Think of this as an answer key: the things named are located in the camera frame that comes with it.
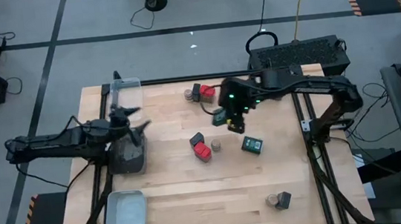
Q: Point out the red lid paprika tin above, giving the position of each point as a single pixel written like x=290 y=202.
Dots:
x=207 y=92
x=203 y=152

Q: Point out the clear plastic bin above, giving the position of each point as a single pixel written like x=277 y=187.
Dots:
x=125 y=93

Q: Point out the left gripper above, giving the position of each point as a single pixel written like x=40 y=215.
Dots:
x=118 y=126

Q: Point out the black aluminium table frame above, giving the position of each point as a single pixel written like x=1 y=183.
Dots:
x=182 y=79

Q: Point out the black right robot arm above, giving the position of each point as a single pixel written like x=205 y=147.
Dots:
x=313 y=85

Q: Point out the dark grey plastic bin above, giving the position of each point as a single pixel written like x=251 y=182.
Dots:
x=127 y=157

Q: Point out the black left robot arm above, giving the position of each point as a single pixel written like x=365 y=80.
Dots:
x=58 y=140

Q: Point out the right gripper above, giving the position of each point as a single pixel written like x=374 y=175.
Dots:
x=236 y=95

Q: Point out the silver mounting bracket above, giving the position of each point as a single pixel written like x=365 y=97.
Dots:
x=305 y=126

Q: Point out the black floor box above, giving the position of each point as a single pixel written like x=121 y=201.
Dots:
x=381 y=164

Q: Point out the light grey plastic bin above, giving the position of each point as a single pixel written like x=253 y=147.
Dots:
x=126 y=218

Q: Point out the black perforated computer case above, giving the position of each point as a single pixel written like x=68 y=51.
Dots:
x=297 y=57

